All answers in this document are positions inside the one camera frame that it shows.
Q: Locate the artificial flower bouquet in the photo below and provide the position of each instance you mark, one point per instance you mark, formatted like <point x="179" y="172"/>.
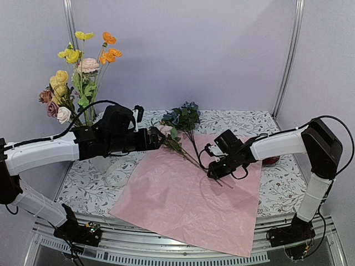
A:
<point x="168" y="136"/>

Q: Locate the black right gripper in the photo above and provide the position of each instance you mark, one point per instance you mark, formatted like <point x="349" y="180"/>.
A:
<point x="217" y="172"/>

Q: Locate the pale yellow rose stem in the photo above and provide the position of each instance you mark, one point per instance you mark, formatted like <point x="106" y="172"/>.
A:
<point x="61" y="93"/>

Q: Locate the cream printed ribbon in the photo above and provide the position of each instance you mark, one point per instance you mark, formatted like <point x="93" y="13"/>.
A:
<point x="119" y="172"/>

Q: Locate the aluminium front rail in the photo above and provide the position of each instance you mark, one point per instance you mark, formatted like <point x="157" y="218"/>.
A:
<point x="124" y="244"/>

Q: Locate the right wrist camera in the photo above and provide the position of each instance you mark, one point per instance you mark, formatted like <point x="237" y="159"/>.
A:
<point x="214" y="151"/>

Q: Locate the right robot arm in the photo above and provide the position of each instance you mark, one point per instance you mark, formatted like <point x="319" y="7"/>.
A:
<point x="315" y="140"/>

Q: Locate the white ribbed ceramic vase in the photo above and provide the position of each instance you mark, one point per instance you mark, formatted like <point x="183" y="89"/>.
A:
<point x="101" y="163"/>

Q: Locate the floral patterned tablecloth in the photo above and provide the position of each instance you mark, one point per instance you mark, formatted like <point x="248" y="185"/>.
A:
<point x="282" y="185"/>

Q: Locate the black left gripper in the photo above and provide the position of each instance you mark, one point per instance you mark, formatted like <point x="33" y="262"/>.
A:
<point x="154" y="144"/>

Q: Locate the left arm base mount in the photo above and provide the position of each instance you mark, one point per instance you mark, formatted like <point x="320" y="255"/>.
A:
<point x="71" y="231"/>

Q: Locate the bright yellow poppy stem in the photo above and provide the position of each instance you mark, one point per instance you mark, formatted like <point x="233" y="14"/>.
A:
<point x="75" y="92"/>

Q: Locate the left aluminium frame post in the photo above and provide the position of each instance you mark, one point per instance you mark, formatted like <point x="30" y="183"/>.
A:
<point x="70" y="19"/>

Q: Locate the blue hydrangea flower stem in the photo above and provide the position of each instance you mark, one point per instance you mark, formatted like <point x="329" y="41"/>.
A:
<point x="183" y="117"/>

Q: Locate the pink peony flower stem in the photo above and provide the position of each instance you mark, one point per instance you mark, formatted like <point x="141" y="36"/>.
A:
<point x="88" y="67"/>

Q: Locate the aluminium frame post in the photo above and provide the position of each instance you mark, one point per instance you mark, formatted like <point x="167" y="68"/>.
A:
<point x="292" y="49"/>
<point x="70" y="19"/>

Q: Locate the right aluminium frame post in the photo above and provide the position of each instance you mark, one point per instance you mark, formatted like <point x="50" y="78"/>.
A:
<point x="292" y="49"/>

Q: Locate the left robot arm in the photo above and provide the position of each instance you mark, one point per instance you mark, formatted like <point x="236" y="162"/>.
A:
<point x="117" y="131"/>

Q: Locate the mauve and white rose stem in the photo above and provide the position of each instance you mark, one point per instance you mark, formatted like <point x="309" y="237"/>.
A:
<point x="62" y="114"/>

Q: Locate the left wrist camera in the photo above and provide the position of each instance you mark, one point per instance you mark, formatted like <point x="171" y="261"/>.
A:
<point x="138" y="113"/>

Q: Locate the orange poppy flower stem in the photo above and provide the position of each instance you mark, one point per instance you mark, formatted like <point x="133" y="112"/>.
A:
<point x="107" y="55"/>

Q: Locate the red striped bowl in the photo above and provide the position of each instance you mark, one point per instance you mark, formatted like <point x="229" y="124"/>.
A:
<point x="270" y="161"/>

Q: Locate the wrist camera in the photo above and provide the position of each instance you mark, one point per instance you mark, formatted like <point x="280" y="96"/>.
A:
<point x="214" y="151"/>
<point x="138" y="113"/>

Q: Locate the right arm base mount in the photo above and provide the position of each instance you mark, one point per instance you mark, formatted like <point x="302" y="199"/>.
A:
<point x="298" y="230"/>

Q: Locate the pink wrapping paper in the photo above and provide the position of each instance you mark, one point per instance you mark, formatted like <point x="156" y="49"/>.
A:
<point x="168" y="195"/>

